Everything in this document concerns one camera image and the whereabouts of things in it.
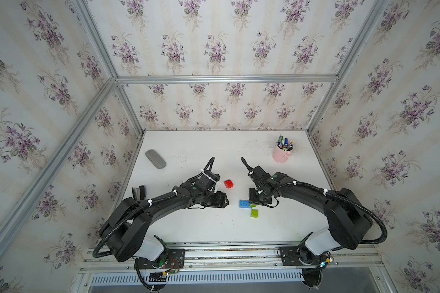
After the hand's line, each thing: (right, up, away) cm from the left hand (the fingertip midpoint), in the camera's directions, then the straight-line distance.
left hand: (225, 203), depth 84 cm
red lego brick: (+2, +7, +8) cm, 11 cm away
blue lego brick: (+9, -1, +3) cm, 10 cm away
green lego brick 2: (+14, -5, +1) cm, 15 cm away
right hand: (+14, 0, +3) cm, 14 cm away
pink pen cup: (+31, +24, +13) cm, 41 cm away
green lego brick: (+14, -2, +2) cm, 14 cm away
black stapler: (-43, +3, +6) cm, 44 cm away
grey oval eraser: (-40, +19, +21) cm, 49 cm away
